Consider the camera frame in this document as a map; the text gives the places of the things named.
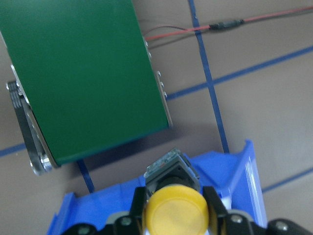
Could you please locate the green conveyor belt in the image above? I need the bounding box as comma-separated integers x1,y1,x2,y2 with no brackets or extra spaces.
0,0,172,175

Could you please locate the yellow push button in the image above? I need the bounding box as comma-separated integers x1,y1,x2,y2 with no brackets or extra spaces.
144,148,209,235

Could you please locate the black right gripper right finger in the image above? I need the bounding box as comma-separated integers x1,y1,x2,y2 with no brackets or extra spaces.
202,186,228,235

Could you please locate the blue bin on right side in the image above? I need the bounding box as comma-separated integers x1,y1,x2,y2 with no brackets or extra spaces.
47,141,267,235

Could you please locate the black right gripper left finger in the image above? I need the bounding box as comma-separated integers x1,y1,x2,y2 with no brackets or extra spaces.
129,187,147,235

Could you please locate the red black power cable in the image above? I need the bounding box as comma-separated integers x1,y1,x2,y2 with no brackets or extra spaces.
144,6,313,46

